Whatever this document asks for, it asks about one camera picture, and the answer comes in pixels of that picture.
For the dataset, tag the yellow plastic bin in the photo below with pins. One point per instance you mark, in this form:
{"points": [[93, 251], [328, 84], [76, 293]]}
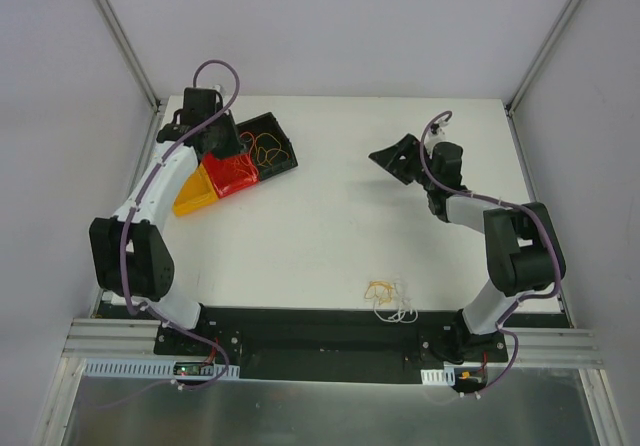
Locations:
{"points": [[196, 193]]}

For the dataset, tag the red plastic bin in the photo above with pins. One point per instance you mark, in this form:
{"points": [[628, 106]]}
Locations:
{"points": [[231, 175]]}

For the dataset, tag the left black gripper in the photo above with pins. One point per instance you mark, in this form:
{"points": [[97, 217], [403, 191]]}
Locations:
{"points": [[220, 142]]}

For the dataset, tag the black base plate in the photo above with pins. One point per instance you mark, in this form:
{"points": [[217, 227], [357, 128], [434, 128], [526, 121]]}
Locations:
{"points": [[344, 346]]}

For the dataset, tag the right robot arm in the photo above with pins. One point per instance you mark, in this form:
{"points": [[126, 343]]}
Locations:
{"points": [[523, 254]]}

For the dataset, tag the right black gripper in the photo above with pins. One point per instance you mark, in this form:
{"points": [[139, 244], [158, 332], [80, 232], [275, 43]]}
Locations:
{"points": [[414, 164]]}

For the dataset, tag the black plastic bin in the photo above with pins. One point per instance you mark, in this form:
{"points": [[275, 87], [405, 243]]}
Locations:
{"points": [[269, 147]]}

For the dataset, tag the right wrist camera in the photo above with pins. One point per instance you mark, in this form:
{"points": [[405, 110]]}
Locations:
{"points": [[435, 132]]}

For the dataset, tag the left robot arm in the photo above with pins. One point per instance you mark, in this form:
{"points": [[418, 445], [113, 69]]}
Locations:
{"points": [[131, 258]]}

